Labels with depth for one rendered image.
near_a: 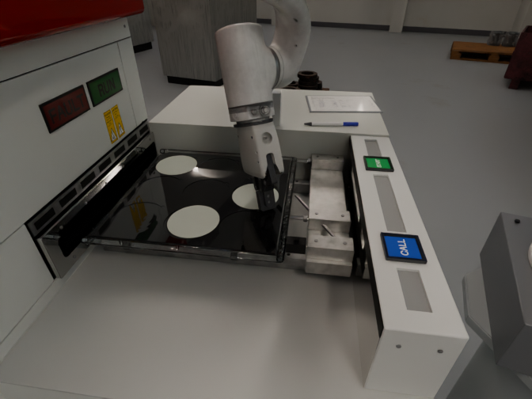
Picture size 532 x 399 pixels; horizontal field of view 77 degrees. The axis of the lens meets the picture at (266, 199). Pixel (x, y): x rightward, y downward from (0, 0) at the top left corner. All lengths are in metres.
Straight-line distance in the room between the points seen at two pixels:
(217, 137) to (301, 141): 0.22
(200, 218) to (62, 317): 0.28
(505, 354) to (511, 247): 0.17
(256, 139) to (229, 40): 0.17
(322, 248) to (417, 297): 0.18
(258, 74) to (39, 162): 0.39
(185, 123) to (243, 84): 0.36
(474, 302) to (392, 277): 0.25
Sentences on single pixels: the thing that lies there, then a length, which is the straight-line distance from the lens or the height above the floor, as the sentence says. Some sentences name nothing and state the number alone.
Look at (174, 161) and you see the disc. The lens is 0.88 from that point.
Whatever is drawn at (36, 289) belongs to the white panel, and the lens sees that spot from 0.69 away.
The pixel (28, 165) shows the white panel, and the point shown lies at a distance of 0.64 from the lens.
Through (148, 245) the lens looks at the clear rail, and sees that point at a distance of 0.62.
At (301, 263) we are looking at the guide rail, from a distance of 0.65.
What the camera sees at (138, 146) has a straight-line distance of 0.89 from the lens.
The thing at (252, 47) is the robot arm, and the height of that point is 1.19.
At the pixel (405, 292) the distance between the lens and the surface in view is 0.48.
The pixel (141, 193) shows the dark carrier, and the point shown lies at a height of 0.90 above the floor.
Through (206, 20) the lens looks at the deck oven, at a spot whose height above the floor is 0.80.
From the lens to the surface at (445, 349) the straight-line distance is 0.48.
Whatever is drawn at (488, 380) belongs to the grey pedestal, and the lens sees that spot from 0.83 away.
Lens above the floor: 1.30
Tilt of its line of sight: 35 degrees down
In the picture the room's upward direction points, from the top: straight up
